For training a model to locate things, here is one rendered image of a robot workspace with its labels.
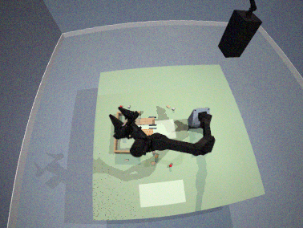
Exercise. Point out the orange polka-dot strip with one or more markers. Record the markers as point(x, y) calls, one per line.
point(148, 131)

